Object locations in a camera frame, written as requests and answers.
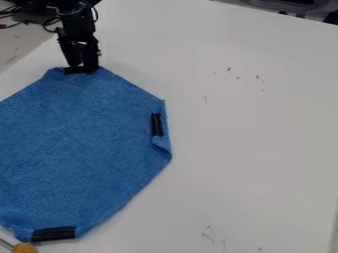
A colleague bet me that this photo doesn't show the blue cloth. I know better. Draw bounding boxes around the blue cloth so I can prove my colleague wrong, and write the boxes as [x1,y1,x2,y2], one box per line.
[0,66,175,243]

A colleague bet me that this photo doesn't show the yellow tool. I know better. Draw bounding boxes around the yellow tool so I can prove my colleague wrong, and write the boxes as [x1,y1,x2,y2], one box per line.
[0,236,41,253]

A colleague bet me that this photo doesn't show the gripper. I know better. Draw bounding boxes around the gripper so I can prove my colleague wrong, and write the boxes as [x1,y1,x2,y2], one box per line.
[53,21,104,73]

